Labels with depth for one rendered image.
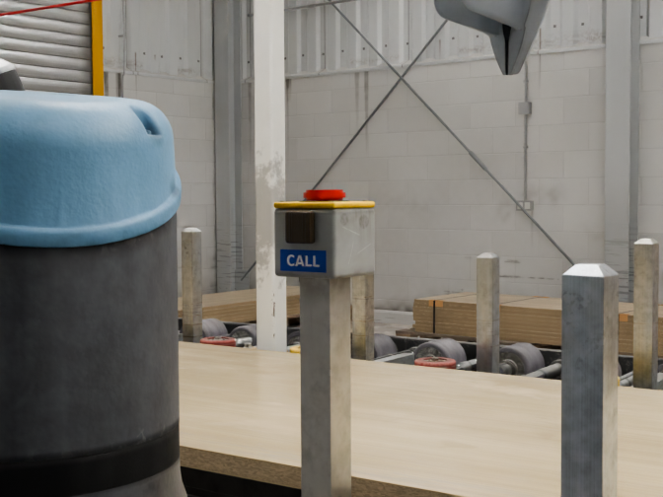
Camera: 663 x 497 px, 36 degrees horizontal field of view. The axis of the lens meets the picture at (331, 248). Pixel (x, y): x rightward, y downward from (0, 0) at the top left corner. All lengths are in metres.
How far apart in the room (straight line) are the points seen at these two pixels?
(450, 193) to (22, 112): 9.09
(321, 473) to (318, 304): 0.16
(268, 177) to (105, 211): 1.85
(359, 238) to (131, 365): 0.60
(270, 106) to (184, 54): 8.67
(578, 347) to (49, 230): 0.56
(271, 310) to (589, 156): 6.74
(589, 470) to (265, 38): 1.55
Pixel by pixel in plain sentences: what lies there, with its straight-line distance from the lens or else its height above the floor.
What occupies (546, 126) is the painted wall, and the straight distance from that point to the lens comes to 8.98.
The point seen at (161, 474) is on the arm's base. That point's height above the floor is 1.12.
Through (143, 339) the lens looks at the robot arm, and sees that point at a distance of 0.38.
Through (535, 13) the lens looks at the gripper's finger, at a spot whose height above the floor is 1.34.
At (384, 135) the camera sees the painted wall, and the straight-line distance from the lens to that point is 9.85.
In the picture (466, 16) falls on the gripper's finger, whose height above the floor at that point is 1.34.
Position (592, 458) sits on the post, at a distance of 0.86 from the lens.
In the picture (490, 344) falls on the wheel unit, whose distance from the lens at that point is 2.10.
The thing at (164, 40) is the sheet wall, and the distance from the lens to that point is 10.72.
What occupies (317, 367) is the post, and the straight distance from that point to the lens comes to 0.97.
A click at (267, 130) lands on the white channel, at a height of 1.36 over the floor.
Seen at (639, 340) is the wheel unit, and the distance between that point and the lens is 1.99.
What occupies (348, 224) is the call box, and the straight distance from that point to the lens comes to 0.95.
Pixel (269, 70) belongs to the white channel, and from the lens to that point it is 2.23.
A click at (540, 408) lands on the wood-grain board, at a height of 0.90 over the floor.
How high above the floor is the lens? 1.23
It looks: 3 degrees down
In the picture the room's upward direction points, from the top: straight up
